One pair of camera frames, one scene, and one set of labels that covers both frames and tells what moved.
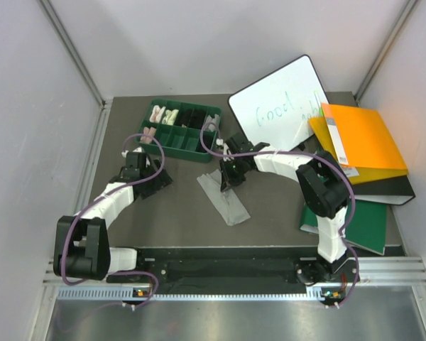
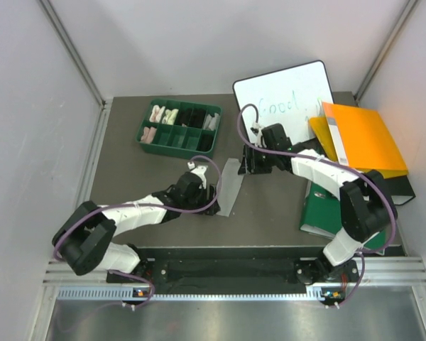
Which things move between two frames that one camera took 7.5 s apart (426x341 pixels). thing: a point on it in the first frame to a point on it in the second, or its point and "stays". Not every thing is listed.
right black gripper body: (234, 171) to (263, 162)
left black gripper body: (155, 184) to (199, 199)
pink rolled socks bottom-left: (150, 131) stays
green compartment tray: (180, 129) stays
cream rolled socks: (170, 116) stays
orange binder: (362, 138) stays
